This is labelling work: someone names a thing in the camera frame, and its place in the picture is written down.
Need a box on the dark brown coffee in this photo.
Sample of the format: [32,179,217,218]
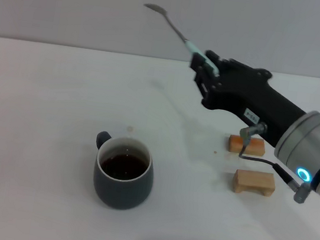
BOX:
[99,150,150,184]

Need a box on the pale notched wooden block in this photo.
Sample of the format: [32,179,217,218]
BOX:
[231,168,277,199]

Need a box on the light blue handled metal spoon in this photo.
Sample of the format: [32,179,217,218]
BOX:
[136,2,230,78]

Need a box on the dark grey ceramic cup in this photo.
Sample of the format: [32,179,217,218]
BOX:
[86,129,160,214]

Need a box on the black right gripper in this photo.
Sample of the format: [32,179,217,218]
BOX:
[179,48,314,153]

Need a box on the grey cable with metal plugs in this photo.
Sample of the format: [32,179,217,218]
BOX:
[231,119,320,205]

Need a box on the orange stained wooden block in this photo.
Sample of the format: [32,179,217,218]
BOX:
[227,132,268,158]

